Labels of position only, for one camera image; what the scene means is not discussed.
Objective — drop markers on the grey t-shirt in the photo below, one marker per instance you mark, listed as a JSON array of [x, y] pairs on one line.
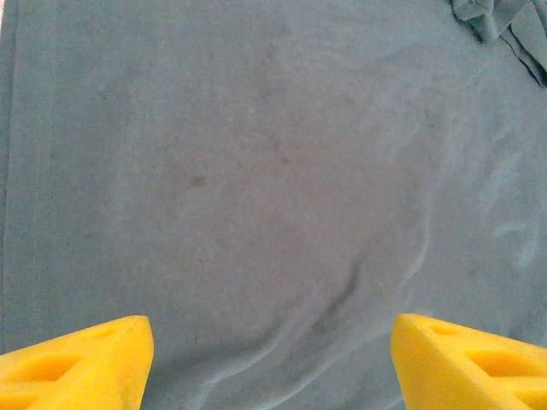
[[273, 171]]

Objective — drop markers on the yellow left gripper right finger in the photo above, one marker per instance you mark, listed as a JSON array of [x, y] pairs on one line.
[[461, 376]]

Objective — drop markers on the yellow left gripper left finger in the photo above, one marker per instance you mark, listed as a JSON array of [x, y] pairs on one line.
[[85, 367]]

